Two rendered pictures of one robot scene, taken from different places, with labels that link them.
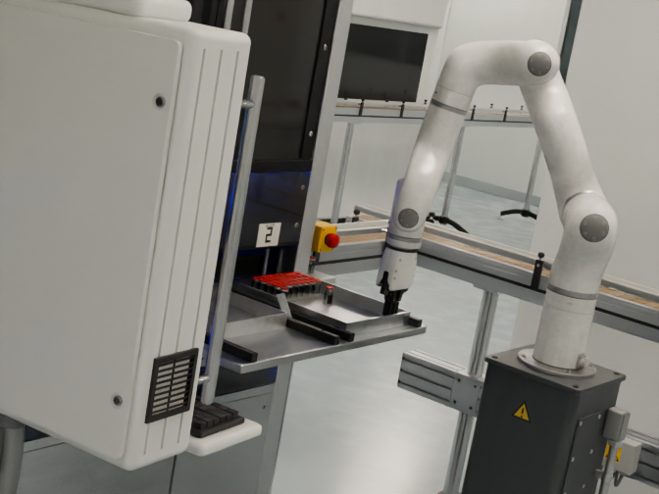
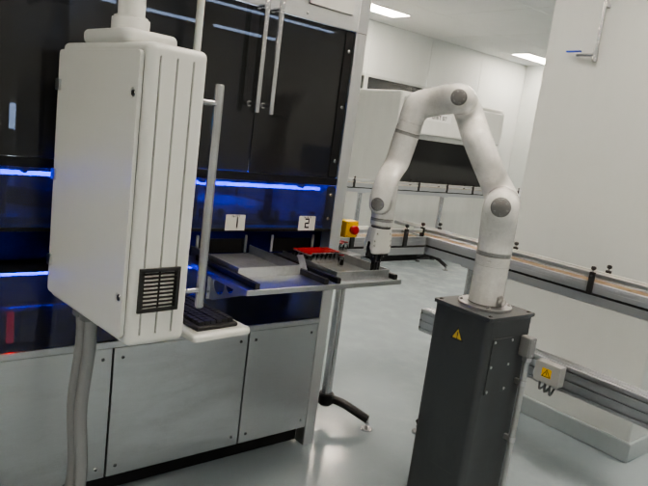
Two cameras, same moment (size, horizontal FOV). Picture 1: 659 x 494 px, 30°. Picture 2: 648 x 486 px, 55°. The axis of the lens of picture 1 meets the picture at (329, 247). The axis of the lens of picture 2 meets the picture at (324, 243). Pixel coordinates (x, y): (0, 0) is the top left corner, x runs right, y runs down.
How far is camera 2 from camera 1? 85 cm
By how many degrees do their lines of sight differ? 14
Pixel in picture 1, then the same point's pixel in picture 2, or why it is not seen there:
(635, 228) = (575, 232)
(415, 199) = (381, 191)
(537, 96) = (465, 123)
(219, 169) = (185, 143)
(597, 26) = (549, 107)
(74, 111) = (97, 109)
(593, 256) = (502, 228)
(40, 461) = (145, 352)
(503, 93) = not seen: hidden behind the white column
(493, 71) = (431, 106)
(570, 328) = (490, 279)
